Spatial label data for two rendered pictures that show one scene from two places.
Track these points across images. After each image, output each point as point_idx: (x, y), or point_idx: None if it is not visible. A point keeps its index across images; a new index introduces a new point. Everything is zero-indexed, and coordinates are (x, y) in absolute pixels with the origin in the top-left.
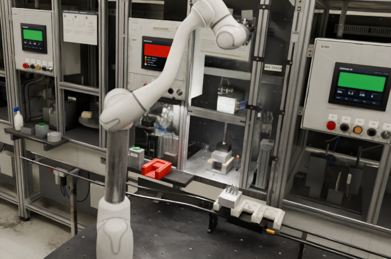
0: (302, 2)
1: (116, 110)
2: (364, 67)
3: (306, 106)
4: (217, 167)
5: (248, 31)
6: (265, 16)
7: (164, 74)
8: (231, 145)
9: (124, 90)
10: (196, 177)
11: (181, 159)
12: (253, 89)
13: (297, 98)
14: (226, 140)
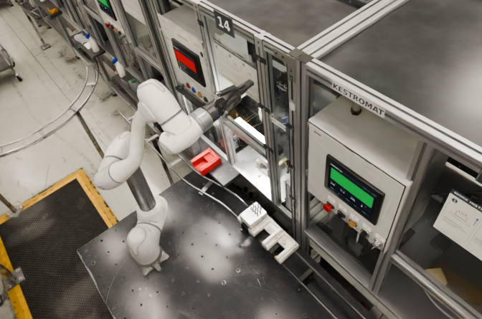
0: (293, 73)
1: (99, 181)
2: (353, 177)
3: (308, 176)
4: None
5: (210, 120)
6: (262, 69)
7: (128, 159)
8: None
9: (119, 145)
10: (242, 175)
11: (229, 156)
12: (267, 134)
13: (303, 163)
14: None
